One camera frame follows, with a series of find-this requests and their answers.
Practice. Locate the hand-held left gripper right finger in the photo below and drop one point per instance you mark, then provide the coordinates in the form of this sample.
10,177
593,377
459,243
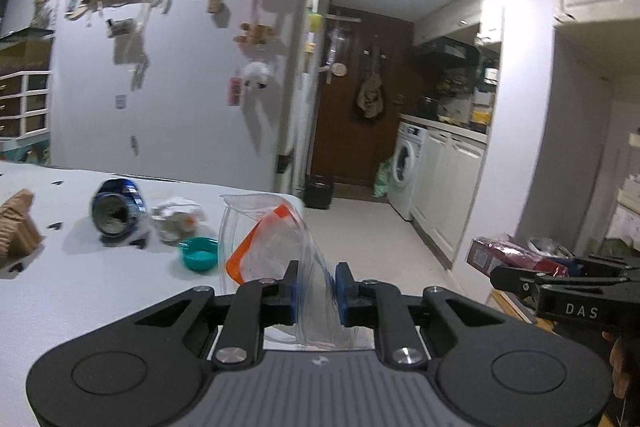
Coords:
342,302

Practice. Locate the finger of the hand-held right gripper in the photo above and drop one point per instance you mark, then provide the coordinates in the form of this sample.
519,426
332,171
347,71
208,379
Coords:
515,282

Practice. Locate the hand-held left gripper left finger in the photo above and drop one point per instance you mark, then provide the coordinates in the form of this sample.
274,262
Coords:
295,302

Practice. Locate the red snack packet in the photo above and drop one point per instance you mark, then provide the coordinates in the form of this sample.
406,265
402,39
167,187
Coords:
505,254

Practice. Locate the clear zip bag orange corner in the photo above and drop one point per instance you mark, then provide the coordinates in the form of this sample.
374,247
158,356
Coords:
265,242

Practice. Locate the white wrapper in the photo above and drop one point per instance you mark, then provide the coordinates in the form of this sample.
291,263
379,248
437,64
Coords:
175,219

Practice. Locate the crushed blue can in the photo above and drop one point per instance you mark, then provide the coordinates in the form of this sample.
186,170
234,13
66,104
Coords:
117,212

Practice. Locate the person's right hand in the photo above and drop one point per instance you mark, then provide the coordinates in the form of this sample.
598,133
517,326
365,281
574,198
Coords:
620,362

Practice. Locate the grey bin with white liner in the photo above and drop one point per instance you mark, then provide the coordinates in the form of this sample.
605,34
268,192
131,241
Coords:
550,247

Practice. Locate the white shelf rack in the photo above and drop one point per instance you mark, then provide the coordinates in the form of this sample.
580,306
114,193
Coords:
627,212

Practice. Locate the teal plastic lid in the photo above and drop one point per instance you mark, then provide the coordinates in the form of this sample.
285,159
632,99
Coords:
198,254

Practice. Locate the white base cabinets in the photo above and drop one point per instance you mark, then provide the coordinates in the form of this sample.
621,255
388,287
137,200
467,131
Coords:
450,192

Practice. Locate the small black bin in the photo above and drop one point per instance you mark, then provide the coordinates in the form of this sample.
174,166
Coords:
319,192

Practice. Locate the green plastic bag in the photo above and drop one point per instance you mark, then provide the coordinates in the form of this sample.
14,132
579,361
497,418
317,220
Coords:
382,179

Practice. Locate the white washing machine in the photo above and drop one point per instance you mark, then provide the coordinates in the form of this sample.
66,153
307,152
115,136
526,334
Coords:
407,167

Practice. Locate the brown wooden door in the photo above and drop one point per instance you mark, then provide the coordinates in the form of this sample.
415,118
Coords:
345,142

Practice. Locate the yellow box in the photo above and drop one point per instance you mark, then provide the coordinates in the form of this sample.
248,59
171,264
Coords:
482,116

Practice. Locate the black cooking pot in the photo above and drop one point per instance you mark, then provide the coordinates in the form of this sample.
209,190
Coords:
428,106

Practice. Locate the hanging cloth bag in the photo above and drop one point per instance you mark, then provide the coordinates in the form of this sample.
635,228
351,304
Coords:
371,94

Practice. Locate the pink hanging tag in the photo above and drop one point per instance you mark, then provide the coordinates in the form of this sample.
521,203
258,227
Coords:
235,92

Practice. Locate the small hanging tag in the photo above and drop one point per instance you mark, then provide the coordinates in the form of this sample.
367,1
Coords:
134,144

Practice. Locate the white fluffy sheep toy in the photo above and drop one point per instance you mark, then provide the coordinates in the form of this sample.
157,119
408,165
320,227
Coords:
256,74

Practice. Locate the round wooden door hanger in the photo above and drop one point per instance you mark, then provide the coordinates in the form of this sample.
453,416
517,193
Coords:
338,70

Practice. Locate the black range hood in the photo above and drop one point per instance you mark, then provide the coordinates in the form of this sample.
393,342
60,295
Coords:
445,49

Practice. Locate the white upper kitchen cabinets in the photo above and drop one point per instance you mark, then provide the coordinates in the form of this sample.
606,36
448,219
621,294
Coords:
455,12

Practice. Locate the yellow-green hanging item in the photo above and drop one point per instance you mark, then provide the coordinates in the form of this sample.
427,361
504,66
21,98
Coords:
315,22

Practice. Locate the white framed cabinet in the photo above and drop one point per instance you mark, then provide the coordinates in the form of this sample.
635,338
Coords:
25,102

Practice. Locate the dried flower bunch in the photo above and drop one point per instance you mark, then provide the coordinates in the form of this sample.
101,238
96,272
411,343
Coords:
42,7

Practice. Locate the black wall-mounted box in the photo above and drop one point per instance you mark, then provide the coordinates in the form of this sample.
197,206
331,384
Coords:
283,163

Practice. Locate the small wall card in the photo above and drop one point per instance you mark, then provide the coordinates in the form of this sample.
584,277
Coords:
120,101

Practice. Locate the wooden wall ornament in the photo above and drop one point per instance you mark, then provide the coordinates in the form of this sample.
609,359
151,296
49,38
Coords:
253,34

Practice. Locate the small wooden wall block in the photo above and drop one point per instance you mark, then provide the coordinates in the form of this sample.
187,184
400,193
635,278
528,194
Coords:
215,5

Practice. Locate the small hanging photo frame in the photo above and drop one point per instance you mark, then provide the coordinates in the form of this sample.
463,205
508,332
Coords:
120,28

